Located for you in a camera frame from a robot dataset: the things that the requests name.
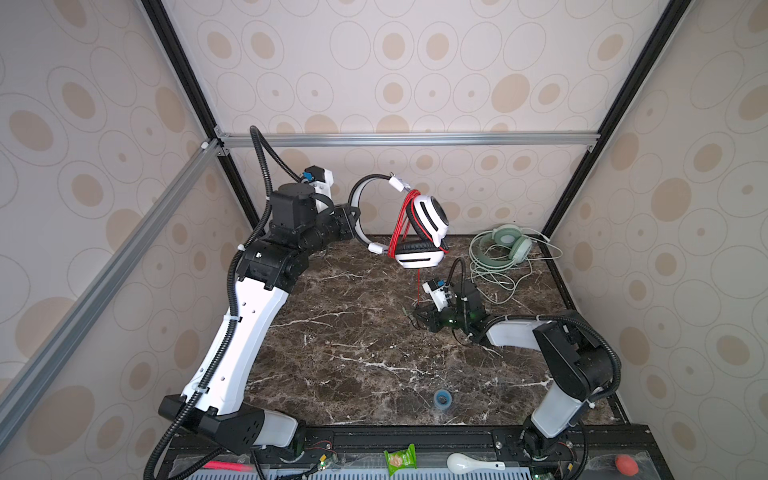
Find green headphones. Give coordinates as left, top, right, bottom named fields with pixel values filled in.
left=491, top=224, right=533, bottom=265

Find green headphone cable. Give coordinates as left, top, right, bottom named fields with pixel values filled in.
left=468, top=227, right=562, bottom=301

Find blue tape roll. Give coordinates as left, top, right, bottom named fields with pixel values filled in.
left=433, top=389, right=453, bottom=411

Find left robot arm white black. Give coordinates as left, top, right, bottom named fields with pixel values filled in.
left=143, top=126, right=360, bottom=479

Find pink marker pen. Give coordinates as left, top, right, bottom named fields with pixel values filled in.
left=204, top=460, right=255, bottom=472

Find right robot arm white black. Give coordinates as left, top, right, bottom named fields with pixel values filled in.
left=408, top=271, right=622, bottom=459

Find white black headphones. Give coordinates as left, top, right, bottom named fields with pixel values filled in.
left=348, top=174, right=449, bottom=269

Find green snack packet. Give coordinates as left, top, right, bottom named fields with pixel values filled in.
left=384, top=443, right=418, bottom=477

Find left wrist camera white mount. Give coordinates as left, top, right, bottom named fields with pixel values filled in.
left=301, top=165, right=334, bottom=213

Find left diagonal aluminium rail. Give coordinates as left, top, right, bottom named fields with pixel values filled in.
left=1, top=138, right=223, bottom=449

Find white ceramic spoon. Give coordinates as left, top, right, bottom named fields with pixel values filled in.
left=446, top=453, right=506, bottom=475

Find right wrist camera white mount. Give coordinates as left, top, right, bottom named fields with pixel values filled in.
left=422, top=279, right=454, bottom=312

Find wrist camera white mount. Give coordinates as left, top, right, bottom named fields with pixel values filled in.
left=422, top=279, right=454, bottom=312
left=301, top=165, right=334, bottom=213

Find red ball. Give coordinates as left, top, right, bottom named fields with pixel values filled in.
left=614, top=454, right=639, bottom=477

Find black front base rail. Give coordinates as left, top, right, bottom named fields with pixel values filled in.
left=158, top=422, right=672, bottom=479

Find horizontal aluminium rail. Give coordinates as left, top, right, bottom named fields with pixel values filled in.
left=215, top=130, right=601, bottom=151

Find red headphone cable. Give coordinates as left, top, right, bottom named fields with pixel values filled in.
left=386, top=188, right=448, bottom=307

